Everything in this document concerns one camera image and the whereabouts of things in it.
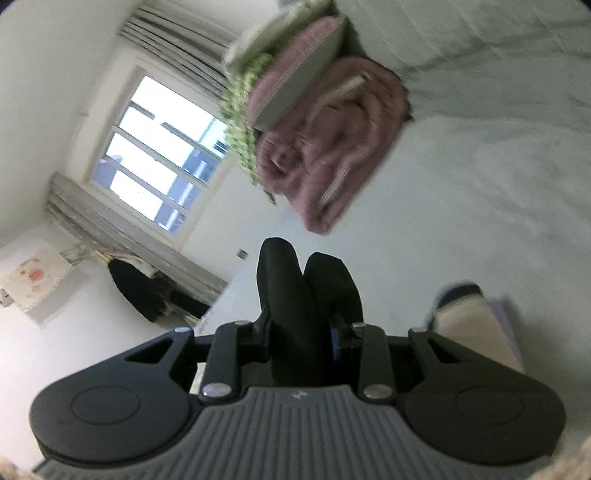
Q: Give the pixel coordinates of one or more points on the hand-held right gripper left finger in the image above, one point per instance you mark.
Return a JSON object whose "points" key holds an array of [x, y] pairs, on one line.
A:
{"points": [[265, 341]]}

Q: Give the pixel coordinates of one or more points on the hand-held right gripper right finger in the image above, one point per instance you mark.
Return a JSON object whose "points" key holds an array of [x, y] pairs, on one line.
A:
{"points": [[336, 344]]}

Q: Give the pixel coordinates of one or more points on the black pants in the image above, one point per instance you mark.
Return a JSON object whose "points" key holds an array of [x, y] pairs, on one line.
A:
{"points": [[286, 286]]}

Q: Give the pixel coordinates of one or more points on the person's right forearm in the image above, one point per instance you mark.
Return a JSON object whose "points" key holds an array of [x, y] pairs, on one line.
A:
{"points": [[575, 464]]}

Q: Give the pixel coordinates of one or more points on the stack of folded clothes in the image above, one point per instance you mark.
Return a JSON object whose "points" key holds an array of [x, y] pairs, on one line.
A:
{"points": [[475, 323]]}

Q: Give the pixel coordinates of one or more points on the black hanging coat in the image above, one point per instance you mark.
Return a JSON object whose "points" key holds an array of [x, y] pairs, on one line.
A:
{"points": [[134, 286]]}

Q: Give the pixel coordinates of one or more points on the grey curtain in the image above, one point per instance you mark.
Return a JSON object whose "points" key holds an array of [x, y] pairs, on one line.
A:
{"points": [[138, 235], [184, 50]]}

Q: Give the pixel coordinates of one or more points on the pink quilt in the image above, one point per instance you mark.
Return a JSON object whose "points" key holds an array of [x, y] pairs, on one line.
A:
{"points": [[332, 152]]}

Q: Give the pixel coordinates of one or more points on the green checked blanket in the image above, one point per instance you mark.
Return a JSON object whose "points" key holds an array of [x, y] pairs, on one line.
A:
{"points": [[240, 138]]}

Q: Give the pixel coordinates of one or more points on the window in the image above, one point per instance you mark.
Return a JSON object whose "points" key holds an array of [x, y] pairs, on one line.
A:
{"points": [[152, 138]]}

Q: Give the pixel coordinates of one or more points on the grey quilted duvet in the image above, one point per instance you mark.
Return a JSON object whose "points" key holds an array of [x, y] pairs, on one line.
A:
{"points": [[461, 37]]}

